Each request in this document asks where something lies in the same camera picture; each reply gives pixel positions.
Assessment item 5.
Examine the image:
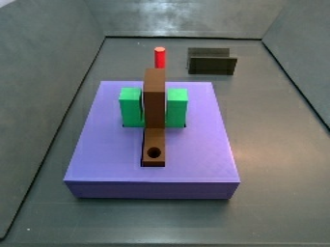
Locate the purple board base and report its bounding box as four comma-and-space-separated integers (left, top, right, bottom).
63, 81, 239, 199

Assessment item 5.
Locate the brown L-shaped block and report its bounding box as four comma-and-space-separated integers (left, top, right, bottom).
142, 69, 166, 167

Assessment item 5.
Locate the right green block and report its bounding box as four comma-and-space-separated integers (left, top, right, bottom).
166, 88, 188, 127

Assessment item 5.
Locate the green block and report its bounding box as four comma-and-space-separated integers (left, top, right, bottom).
119, 87, 143, 127
166, 88, 188, 127

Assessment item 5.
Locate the left green block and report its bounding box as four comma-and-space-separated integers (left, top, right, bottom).
119, 87, 143, 127

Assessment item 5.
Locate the black slotted holder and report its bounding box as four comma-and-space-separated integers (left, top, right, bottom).
187, 47, 238, 75

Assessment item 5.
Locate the red cylinder peg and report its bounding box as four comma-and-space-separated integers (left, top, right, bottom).
155, 46, 166, 69

